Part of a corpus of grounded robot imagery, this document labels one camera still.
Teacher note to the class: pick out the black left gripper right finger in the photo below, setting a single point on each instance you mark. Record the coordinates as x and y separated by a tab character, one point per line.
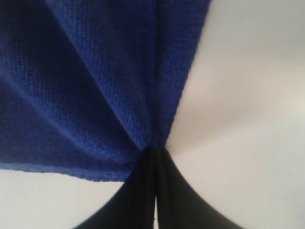
178	205

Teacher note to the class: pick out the blue towel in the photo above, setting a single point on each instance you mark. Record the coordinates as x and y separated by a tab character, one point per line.
87	85

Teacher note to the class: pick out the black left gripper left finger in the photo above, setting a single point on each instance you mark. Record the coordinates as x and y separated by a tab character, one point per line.
133	205

